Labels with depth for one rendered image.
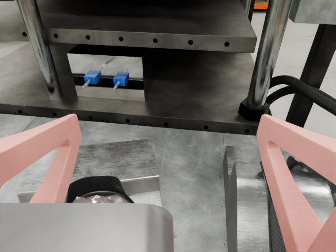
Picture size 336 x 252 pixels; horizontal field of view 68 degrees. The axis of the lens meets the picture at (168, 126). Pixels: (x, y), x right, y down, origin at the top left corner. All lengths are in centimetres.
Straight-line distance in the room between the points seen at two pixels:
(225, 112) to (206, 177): 34
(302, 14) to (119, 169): 72
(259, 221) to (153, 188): 20
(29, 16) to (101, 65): 26
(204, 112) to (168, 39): 28
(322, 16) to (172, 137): 59
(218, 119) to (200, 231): 43
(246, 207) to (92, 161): 31
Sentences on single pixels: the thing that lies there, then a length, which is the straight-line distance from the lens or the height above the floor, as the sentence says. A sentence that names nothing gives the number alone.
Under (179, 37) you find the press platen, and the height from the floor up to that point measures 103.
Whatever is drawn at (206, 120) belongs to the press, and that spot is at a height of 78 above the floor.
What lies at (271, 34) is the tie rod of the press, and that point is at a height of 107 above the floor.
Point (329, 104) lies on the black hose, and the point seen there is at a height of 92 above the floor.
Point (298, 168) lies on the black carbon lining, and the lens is 52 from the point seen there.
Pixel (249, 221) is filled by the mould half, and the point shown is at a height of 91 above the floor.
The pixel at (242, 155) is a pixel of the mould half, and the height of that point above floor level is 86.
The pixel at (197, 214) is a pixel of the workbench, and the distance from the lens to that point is 58.
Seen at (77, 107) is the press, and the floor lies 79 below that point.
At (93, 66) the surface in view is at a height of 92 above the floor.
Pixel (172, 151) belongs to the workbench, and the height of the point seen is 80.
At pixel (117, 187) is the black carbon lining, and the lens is 51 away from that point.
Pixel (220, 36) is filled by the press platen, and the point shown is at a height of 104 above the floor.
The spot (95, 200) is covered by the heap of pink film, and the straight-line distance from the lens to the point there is 50.
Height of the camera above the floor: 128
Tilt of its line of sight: 37 degrees down
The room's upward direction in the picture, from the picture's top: straight up
